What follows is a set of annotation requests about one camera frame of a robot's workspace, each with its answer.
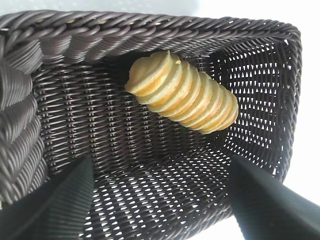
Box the long striped bread loaf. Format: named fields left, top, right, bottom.
left=124, top=49, right=240, bottom=135

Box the dark brown wicker basket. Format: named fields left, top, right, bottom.
left=0, top=9, right=303, bottom=240

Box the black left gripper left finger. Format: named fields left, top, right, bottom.
left=0, top=156, right=96, bottom=240

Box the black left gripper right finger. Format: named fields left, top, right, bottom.
left=227, top=154, right=320, bottom=240

